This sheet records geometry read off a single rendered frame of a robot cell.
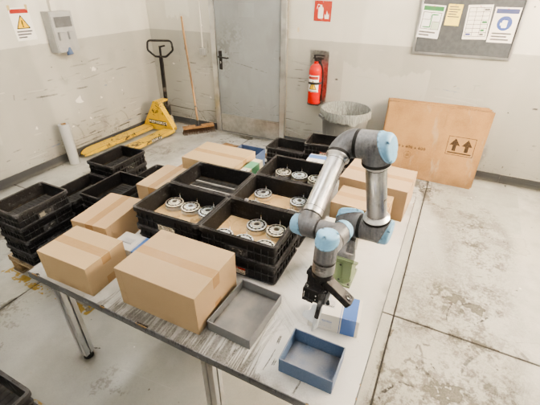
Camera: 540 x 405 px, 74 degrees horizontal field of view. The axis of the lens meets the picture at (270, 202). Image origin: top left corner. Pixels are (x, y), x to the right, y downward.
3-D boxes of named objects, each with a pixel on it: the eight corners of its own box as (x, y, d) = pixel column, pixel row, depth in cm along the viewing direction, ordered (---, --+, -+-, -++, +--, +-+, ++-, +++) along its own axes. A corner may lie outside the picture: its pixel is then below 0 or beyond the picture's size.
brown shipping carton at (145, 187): (169, 185, 249) (166, 164, 240) (197, 191, 241) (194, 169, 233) (141, 206, 225) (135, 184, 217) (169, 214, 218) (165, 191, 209)
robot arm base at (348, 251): (354, 261, 173) (360, 241, 174) (353, 260, 158) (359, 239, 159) (325, 251, 178) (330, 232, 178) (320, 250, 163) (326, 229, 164)
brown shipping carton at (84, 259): (128, 266, 178) (122, 240, 170) (93, 296, 161) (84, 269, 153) (84, 250, 189) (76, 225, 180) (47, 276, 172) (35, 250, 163)
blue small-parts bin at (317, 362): (343, 359, 135) (345, 347, 131) (330, 394, 123) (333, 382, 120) (294, 339, 142) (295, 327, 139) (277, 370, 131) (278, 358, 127)
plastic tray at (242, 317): (243, 287, 166) (242, 279, 164) (281, 302, 158) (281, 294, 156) (207, 329, 146) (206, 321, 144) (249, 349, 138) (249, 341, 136)
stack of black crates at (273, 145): (310, 173, 388) (312, 143, 370) (300, 185, 365) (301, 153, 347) (277, 165, 403) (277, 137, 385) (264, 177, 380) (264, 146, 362)
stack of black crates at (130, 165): (130, 186, 361) (120, 145, 337) (153, 194, 349) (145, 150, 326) (98, 206, 330) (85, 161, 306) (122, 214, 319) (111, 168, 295)
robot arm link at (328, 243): (345, 231, 116) (334, 242, 110) (341, 259, 121) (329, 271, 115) (323, 222, 120) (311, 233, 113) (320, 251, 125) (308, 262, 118)
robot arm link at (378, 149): (365, 227, 174) (362, 122, 142) (396, 235, 166) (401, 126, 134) (355, 243, 166) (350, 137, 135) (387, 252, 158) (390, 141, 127)
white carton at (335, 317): (360, 315, 152) (362, 300, 148) (356, 338, 143) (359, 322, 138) (313, 304, 158) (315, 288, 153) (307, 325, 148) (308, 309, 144)
